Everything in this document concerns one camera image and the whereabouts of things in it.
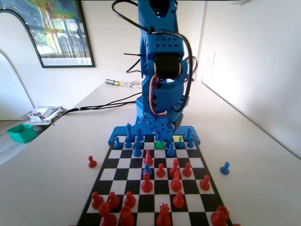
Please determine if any blue king chess piece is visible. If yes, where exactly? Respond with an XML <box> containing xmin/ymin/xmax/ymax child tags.
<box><xmin>125</xmin><ymin>122</ymin><xmax>134</xmax><ymax>143</ymax></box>

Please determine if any red pawn chess piece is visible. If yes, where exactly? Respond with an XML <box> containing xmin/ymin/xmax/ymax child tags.
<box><xmin>87</xmin><ymin>155</ymin><xmax>98</xmax><ymax>169</ymax></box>
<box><xmin>199</xmin><ymin>174</ymin><xmax>211</xmax><ymax>192</ymax></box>
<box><xmin>124</xmin><ymin>191</ymin><xmax>137</xmax><ymax>209</ymax></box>
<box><xmin>91</xmin><ymin>191</ymin><xmax>104</xmax><ymax>210</ymax></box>
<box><xmin>182</xmin><ymin>162</ymin><xmax>193</xmax><ymax>178</ymax></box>
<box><xmin>156</xmin><ymin>162</ymin><xmax>166</xmax><ymax>178</ymax></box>
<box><xmin>107</xmin><ymin>191</ymin><xmax>120</xmax><ymax>210</ymax></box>
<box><xmin>172</xmin><ymin>190</ymin><xmax>185</xmax><ymax>209</ymax></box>

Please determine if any red queen chess piece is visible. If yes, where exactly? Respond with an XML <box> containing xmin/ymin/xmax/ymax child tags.
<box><xmin>155</xmin><ymin>202</ymin><xmax>172</xmax><ymax>226</ymax></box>

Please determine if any black white chessboard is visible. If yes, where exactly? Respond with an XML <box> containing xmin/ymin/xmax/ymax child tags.
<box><xmin>76</xmin><ymin>134</ymin><xmax>233</xmax><ymax>226</ymax></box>

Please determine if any white door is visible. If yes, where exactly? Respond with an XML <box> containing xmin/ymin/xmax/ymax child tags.
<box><xmin>176</xmin><ymin>0</ymin><xmax>206</xmax><ymax>82</ymax></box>

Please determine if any paper pile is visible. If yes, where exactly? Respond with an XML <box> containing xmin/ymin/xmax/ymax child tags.
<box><xmin>23</xmin><ymin>106</ymin><xmax>68</xmax><ymax>127</ymax></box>

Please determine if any black framed picture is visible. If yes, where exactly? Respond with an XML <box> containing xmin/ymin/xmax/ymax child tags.
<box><xmin>0</xmin><ymin>0</ymin><xmax>96</xmax><ymax>69</ymax></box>

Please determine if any green plastic box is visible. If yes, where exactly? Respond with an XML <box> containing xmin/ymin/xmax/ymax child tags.
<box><xmin>6</xmin><ymin>123</ymin><xmax>39</xmax><ymax>144</ymax></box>

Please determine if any white arched panel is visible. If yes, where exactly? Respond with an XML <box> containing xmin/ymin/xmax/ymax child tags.
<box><xmin>0</xmin><ymin>8</ymin><xmax>44</xmax><ymax>121</ymax></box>

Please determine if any red white servo wire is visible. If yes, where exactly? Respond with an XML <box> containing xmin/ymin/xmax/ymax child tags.
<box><xmin>150</xmin><ymin>56</ymin><xmax>199</xmax><ymax>116</ymax></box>

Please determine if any blue arm base plate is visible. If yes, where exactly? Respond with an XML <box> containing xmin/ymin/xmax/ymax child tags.
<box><xmin>107</xmin><ymin>116</ymin><xmax>202</xmax><ymax>145</ymax></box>

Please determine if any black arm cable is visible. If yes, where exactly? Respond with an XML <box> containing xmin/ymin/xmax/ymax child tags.
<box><xmin>111</xmin><ymin>0</ymin><xmax>193</xmax><ymax>113</ymax></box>

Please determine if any yellow handled screwdriver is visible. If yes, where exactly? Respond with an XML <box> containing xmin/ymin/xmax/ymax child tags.
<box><xmin>104</xmin><ymin>78</ymin><xmax>133</xmax><ymax>89</ymax></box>

